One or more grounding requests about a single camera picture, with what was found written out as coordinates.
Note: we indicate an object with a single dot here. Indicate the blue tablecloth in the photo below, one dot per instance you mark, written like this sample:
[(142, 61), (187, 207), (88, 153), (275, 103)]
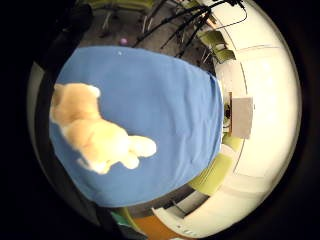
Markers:
[(160, 110)]

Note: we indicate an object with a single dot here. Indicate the grey monitor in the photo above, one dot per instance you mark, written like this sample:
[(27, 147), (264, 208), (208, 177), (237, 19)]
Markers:
[(241, 117)]

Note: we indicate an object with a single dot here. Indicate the tan plush dog toy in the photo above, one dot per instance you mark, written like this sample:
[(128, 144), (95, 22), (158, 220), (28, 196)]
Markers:
[(91, 136)]

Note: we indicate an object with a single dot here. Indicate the orange cabinet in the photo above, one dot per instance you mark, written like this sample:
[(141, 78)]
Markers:
[(155, 226)]

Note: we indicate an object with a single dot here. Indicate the black tripod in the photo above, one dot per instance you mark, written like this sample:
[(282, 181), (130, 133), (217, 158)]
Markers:
[(181, 28)]

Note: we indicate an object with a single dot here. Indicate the green chair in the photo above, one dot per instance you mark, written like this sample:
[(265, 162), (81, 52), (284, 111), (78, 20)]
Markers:
[(213, 175), (115, 6), (218, 45)]

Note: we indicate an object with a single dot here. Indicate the small purple ball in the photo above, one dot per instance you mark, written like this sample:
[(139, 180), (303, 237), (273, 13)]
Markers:
[(123, 41)]

